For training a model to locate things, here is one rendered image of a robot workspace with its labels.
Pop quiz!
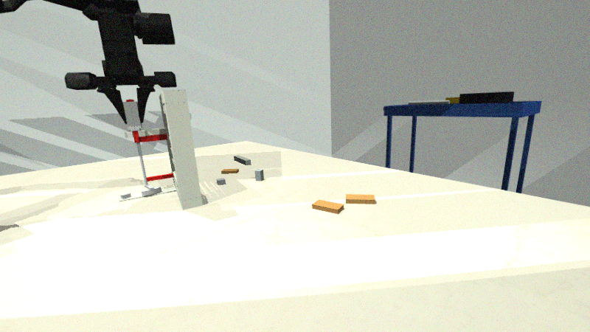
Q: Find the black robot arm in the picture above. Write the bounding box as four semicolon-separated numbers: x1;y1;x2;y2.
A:
0;0;176;45

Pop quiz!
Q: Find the grey barred rack door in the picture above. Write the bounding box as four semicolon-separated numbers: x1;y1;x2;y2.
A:
119;90;202;210

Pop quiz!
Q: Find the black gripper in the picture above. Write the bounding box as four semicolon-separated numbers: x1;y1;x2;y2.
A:
64;41;177;125

